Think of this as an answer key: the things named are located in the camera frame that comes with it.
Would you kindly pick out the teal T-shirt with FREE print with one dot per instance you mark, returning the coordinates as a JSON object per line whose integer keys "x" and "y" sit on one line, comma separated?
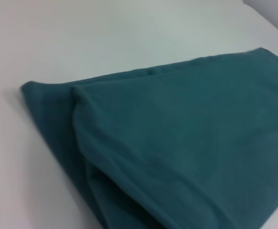
{"x": 177, "y": 131}

